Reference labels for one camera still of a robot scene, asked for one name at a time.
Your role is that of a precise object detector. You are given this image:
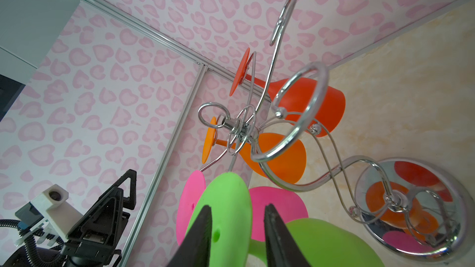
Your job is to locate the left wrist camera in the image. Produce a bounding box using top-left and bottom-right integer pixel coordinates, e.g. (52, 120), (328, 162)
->
(15, 184), (83, 242)

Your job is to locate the green wine glass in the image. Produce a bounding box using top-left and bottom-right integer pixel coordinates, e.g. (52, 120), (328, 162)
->
(189, 173), (383, 267)

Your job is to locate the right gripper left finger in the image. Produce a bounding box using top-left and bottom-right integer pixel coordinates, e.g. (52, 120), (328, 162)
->
(168, 205), (212, 267)

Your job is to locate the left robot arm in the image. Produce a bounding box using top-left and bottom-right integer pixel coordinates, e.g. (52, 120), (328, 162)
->
(1, 169), (137, 267)

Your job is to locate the chrome wine glass rack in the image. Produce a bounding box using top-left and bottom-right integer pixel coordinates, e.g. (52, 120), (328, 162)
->
(196, 0), (475, 262)

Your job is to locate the pink wine glass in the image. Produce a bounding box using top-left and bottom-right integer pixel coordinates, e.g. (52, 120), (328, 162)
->
(175, 170), (309, 246)

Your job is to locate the red wine glass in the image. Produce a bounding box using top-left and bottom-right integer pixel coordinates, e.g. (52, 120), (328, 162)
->
(230, 48), (346, 132)

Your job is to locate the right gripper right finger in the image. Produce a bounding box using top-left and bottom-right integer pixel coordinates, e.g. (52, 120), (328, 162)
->
(264, 204), (310, 267)

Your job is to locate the orange wine glass left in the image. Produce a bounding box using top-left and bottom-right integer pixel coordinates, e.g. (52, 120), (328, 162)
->
(201, 115), (308, 185)

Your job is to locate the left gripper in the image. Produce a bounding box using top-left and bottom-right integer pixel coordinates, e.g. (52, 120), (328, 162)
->
(61, 169), (138, 267)

